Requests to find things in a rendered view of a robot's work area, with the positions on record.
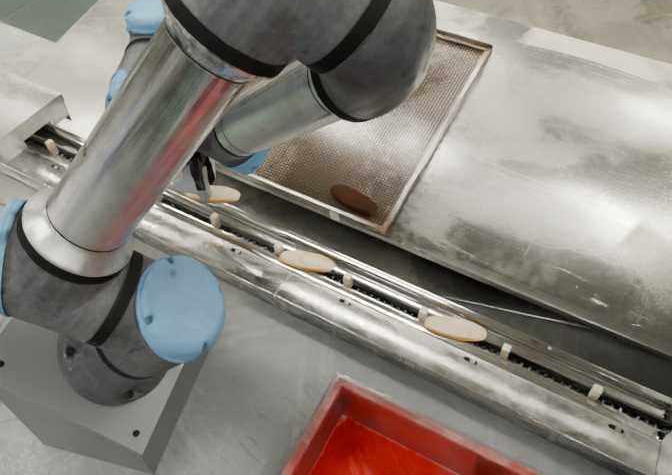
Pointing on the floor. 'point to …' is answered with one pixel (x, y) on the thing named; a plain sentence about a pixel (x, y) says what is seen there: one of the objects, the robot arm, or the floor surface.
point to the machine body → (20, 50)
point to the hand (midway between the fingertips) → (211, 188)
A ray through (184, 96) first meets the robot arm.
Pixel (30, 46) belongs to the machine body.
